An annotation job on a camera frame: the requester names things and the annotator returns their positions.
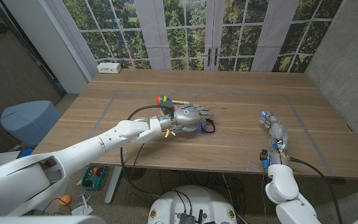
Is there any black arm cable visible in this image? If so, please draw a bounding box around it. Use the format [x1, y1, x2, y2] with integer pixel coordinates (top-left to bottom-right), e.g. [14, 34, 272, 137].
[289, 157, 344, 224]
[119, 105, 173, 187]

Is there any black round fan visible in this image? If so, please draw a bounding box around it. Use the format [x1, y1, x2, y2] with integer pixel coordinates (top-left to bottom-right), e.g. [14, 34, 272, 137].
[121, 167, 147, 181]

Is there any grey tape outline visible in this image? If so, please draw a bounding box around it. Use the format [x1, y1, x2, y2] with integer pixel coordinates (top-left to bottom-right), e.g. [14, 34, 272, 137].
[75, 90, 337, 178]

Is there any colourful maraca with wooden handle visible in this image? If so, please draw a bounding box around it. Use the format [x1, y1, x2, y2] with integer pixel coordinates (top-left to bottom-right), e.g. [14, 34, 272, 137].
[155, 95, 191, 106]

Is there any black block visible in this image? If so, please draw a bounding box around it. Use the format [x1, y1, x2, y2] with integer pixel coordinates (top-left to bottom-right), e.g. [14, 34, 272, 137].
[160, 101, 176, 116]

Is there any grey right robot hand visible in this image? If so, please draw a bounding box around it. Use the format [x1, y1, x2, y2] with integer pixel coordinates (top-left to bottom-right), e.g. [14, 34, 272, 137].
[259, 111, 291, 166]

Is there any blue pad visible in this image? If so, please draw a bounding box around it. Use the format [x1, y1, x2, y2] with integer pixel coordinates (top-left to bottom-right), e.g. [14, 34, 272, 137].
[19, 147, 35, 158]

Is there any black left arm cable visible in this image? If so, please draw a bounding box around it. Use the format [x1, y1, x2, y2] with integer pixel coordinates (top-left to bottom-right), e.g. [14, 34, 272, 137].
[119, 105, 173, 187]

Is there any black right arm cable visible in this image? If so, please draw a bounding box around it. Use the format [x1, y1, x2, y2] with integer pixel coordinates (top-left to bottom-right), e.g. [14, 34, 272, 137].
[289, 157, 344, 224]

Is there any black velcro strap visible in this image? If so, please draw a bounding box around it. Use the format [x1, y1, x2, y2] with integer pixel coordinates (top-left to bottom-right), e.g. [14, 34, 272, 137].
[200, 119, 216, 135]

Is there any teal basket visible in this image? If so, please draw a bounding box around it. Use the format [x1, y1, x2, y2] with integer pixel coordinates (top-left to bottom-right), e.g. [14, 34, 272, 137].
[81, 164, 108, 191]

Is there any white table leg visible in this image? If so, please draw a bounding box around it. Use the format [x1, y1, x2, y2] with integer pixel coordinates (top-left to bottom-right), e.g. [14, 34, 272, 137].
[104, 166, 122, 205]

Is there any white box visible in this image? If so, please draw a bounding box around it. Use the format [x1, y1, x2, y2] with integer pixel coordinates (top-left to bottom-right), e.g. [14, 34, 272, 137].
[96, 62, 122, 74]

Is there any white toy airplane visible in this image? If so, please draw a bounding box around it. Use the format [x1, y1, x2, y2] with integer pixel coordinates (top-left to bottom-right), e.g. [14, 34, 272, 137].
[71, 192, 94, 217]

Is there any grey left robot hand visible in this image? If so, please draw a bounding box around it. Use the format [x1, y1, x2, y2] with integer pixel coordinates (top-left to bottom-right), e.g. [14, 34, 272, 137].
[158, 104, 214, 134]

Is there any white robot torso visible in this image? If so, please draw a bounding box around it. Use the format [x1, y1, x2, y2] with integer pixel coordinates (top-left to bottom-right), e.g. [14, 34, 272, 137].
[147, 185, 238, 224]

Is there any white floor board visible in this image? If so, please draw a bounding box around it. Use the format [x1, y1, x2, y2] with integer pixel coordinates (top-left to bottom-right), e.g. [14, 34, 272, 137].
[0, 151, 23, 166]

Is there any blue-grey ottoman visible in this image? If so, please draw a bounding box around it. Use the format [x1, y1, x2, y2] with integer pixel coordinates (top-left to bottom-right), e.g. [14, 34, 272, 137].
[0, 100, 62, 147]

